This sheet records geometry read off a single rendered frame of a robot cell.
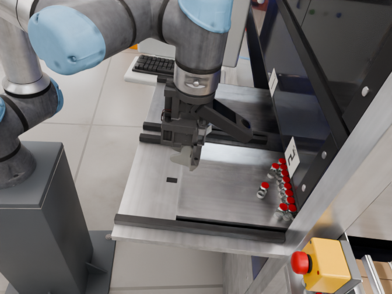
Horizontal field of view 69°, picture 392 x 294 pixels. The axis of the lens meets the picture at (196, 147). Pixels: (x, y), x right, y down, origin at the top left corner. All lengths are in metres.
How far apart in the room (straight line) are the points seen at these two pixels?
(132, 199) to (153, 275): 0.89
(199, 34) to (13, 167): 0.69
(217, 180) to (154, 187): 0.18
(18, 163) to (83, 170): 1.10
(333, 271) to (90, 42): 0.51
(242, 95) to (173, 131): 0.66
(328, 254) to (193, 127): 0.33
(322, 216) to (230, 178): 0.32
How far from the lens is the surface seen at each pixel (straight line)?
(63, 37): 0.36
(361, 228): 0.64
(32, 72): 0.86
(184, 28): 0.42
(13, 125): 0.88
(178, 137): 0.53
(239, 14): 1.38
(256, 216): 0.76
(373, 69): 0.51
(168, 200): 0.75
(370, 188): 0.54
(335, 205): 0.56
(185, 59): 0.44
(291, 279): 0.72
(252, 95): 1.16
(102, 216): 1.78
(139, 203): 0.74
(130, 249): 1.66
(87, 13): 0.38
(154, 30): 0.45
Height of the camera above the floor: 1.49
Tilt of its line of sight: 44 degrees down
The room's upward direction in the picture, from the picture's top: 9 degrees clockwise
